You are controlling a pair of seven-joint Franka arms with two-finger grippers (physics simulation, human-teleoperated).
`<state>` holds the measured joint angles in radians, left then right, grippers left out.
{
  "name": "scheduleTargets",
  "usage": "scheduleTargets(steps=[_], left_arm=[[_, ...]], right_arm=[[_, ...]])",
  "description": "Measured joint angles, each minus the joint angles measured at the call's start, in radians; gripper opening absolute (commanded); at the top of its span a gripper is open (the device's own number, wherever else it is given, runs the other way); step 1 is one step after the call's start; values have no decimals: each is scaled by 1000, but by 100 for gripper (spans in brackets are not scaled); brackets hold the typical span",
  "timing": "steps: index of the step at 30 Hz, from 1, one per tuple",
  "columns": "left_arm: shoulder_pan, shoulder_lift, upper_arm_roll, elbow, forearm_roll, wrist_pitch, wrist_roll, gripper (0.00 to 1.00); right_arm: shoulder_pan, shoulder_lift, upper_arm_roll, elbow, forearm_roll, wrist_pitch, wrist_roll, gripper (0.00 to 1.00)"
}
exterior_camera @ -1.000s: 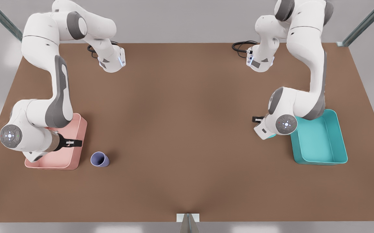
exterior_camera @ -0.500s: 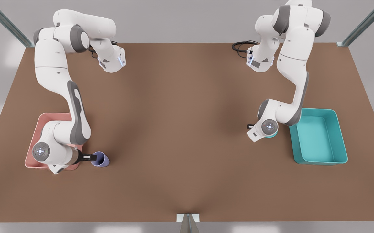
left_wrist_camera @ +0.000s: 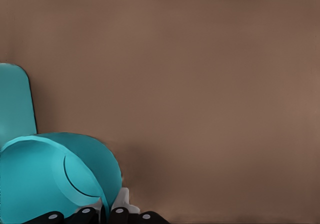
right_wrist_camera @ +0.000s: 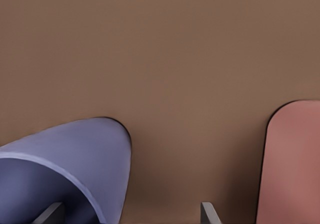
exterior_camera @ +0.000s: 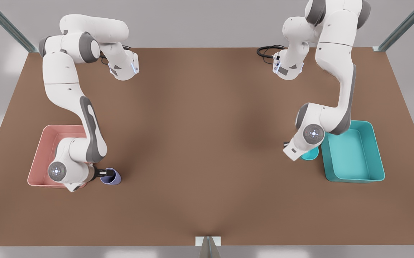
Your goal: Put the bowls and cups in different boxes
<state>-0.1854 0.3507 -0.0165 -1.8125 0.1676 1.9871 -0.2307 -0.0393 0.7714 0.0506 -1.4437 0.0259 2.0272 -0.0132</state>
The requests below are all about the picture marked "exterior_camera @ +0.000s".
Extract lavender cup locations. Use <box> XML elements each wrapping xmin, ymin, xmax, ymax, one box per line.
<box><xmin>100</xmin><ymin>168</ymin><xmax>121</xmax><ymax>186</ymax></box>

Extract turquoise bowl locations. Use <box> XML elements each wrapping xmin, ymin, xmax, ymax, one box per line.
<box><xmin>300</xmin><ymin>145</ymin><xmax>319</xmax><ymax>161</ymax></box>

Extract pink box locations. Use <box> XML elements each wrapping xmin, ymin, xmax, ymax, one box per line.
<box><xmin>27</xmin><ymin>124</ymin><xmax>88</xmax><ymax>189</ymax></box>

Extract teal box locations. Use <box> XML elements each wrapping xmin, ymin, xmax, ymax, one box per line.
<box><xmin>321</xmin><ymin>120</ymin><xmax>385</xmax><ymax>183</ymax></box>

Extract black cable loop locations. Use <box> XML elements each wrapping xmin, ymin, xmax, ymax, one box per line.
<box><xmin>257</xmin><ymin>45</ymin><xmax>287</xmax><ymax>65</ymax></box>
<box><xmin>100</xmin><ymin>45</ymin><xmax>132</xmax><ymax>66</ymax></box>

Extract silver frame post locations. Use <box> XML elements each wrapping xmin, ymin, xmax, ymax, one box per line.
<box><xmin>0</xmin><ymin>0</ymin><xmax>38</xmax><ymax>53</ymax></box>
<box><xmin>372</xmin><ymin>0</ymin><xmax>414</xmax><ymax>52</ymax></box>
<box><xmin>195</xmin><ymin>236</ymin><xmax>221</xmax><ymax>258</ymax></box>

